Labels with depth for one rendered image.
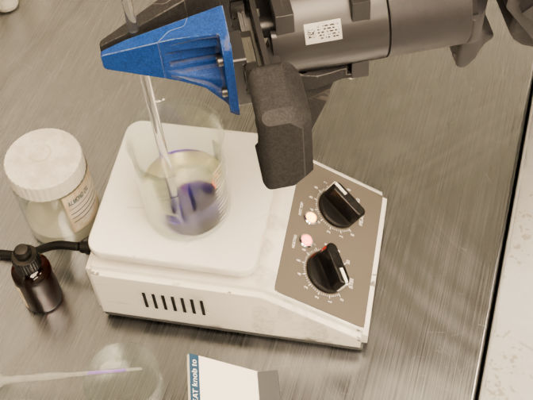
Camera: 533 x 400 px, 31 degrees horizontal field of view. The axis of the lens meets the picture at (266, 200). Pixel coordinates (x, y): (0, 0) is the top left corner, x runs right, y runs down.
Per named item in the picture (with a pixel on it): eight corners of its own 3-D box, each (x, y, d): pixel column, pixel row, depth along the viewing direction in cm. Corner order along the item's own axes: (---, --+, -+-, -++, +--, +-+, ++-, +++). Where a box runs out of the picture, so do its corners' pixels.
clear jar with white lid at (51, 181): (17, 244, 78) (-10, 183, 71) (44, 184, 81) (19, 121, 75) (89, 255, 77) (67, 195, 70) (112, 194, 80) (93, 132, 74)
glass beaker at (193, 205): (161, 167, 71) (143, 88, 64) (246, 183, 70) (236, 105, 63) (128, 245, 67) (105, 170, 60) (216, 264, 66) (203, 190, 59)
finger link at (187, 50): (231, 43, 50) (240, 120, 54) (220, -5, 52) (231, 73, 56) (95, 67, 49) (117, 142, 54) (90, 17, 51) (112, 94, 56)
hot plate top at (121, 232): (286, 143, 72) (286, 135, 71) (255, 280, 65) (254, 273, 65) (131, 125, 74) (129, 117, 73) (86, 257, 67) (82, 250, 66)
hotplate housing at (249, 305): (386, 211, 78) (391, 148, 71) (366, 357, 70) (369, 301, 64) (119, 178, 81) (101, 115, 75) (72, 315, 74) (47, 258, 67)
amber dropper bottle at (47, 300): (67, 282, 75) (46, 232, 70) (56, 317, 74) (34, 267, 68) (30, 278, 76) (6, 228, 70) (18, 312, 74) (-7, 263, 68)
